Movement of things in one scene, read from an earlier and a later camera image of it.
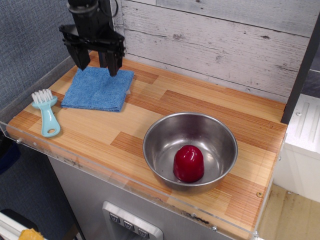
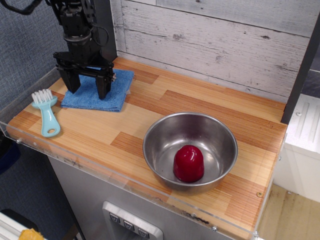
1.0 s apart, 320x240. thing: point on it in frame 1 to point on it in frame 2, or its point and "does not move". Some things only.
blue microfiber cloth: (96, 88) does not move
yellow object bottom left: (31, 234) does not move
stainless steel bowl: (215, 137) does not move
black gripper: (92, 30) to (83, 56)
